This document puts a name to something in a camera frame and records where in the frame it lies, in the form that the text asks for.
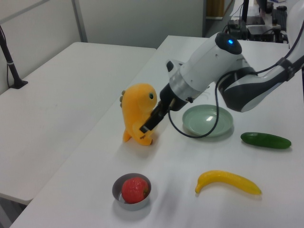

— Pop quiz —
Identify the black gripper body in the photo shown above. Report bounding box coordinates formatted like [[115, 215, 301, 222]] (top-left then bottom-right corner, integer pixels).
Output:
[[158, 83, 193, 113]]

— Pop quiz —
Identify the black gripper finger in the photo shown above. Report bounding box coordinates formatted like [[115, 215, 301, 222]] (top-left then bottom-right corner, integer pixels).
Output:
[[148, 100, 166, 119], [139, 107, 168, 133]]

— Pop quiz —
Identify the red tomato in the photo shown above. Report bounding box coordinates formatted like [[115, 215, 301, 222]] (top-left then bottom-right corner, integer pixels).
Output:
[[121, 177, 151, 204]]

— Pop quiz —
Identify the small gray bowl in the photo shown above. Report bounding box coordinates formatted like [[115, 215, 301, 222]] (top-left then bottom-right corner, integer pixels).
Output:
[[112, 172, 152, 211]]

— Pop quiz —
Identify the orange dinosaur plush toy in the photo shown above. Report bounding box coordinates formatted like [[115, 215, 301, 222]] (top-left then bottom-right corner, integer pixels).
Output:
[[119, 83, 159, 146]]

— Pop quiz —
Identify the pale green plate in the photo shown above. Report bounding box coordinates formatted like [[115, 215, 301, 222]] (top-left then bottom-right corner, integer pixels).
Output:
[[182, 104, 234, 138]]

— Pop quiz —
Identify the yellow banana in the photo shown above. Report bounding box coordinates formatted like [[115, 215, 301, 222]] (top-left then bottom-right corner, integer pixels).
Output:
[[195, 170, 262, 196]]

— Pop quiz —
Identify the brown wooden panel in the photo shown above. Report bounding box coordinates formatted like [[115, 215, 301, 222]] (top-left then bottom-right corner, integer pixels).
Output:
[[206, 0, 225, 19]]

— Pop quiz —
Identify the dark green cucumber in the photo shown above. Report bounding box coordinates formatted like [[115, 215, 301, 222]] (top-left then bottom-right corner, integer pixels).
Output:
[[240, 132, 292, 150]]

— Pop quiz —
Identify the black desk electronics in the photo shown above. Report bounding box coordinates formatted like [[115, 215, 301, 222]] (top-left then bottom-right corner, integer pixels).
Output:
[[227, 5, 290, 44]]

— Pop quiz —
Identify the black upright pole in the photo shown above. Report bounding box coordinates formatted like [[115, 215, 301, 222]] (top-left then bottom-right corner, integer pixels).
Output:
[[242, 0, 250, 24]]

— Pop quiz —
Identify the black slanted camera stand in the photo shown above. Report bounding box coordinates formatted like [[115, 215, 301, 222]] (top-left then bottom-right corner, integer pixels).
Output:
[[0, 23, 29, 89]]

